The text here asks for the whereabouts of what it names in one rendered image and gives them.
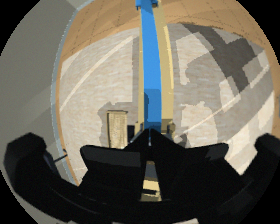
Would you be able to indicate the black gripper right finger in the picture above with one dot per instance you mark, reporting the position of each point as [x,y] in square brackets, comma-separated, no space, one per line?
[171,160]

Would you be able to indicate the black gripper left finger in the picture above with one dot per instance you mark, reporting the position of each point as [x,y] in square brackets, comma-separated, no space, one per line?
[132,160]

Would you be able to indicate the long blue bar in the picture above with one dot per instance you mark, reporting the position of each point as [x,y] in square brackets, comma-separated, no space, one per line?
[151,72]

